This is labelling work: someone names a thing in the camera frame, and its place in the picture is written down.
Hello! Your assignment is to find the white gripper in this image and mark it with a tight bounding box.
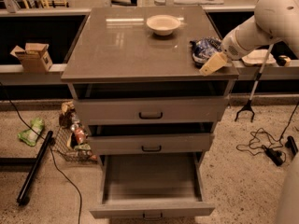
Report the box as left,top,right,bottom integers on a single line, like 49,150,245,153
199,30,246,76

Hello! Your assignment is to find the blue chip bag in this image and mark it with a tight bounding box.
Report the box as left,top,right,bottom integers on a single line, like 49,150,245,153
190,37,221,67

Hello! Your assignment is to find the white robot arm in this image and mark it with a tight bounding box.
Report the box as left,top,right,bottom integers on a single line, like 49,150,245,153
200,0,299,224

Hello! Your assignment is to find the top grey drawer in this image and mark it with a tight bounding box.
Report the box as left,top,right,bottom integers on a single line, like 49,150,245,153
74,97,228,126

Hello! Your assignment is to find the grey drawer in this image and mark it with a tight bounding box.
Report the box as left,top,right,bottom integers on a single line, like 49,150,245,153
74,97,228,126
91,153,215,221
89,133,214,155

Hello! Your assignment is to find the middle grey drawer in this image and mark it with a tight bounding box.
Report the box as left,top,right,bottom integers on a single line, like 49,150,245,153
89,133,214,155

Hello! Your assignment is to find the grey drawer cabinet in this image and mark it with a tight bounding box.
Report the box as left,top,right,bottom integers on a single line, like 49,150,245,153
61,5,240,161

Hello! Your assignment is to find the bottom grey drawer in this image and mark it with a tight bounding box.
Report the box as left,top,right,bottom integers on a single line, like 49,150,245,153
91,153,215,221

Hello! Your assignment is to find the brown snack bag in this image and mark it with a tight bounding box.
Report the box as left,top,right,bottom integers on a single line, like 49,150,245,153
59,101,75,128

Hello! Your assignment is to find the green snack bag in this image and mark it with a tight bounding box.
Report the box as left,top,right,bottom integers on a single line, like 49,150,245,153
18,118,45,147

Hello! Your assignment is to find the white foam takeout tray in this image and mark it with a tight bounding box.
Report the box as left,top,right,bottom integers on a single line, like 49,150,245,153
242,49,276,66

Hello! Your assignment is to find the reacher grabber tool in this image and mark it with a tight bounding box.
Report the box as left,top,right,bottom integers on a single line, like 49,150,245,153
235,44,274,122

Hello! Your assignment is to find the yellow tape measure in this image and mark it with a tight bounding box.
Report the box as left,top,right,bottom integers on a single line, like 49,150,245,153
278,55,291,67

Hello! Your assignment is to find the white paper bowl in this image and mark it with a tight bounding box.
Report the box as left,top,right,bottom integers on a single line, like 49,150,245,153
146,15,180,36

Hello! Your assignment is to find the black stand leg right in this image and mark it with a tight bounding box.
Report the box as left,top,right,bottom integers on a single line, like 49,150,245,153
285,136,298,156

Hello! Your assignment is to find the black stand leg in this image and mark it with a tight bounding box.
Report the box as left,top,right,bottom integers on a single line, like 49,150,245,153
0,131,53,206
285,136,298,156

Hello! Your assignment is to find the red snack packet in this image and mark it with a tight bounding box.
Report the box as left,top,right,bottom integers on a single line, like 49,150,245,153
71,124,87,145

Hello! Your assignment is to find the open cardboard box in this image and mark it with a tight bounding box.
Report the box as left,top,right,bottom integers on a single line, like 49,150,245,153
10,43,52,73

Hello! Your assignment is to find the black stand leg left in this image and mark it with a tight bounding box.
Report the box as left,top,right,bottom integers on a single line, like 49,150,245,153
0,131,53,206

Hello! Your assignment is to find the black power adapter cable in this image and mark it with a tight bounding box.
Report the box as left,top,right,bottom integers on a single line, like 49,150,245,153
235,102,299,167

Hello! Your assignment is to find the wire basket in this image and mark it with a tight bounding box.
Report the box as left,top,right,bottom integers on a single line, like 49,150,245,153
53,128,97,162

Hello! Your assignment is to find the black cable left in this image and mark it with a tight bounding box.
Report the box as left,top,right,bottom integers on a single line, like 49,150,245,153
0,81,83,224

